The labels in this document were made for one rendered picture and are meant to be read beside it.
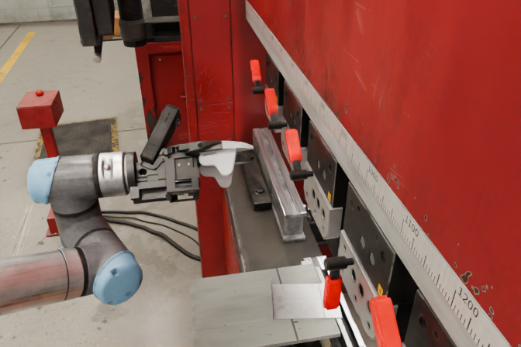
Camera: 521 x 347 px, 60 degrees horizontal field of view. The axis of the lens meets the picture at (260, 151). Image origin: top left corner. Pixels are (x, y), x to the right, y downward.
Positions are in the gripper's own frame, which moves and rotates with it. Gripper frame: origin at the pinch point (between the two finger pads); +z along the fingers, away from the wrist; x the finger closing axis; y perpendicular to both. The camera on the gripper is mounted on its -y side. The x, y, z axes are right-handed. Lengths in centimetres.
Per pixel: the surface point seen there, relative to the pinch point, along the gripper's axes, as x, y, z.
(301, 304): -15.0, 27.0, 9.1
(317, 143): 5.6, 1.9, 11.8
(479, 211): 42.7, 22.1, 12.0
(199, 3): -41, -65, -2
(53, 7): -507, -437, -189
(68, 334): -147, 25, -69
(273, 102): -11.9, -14.8, 9.2
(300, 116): -1.8, -6.6, 11.8
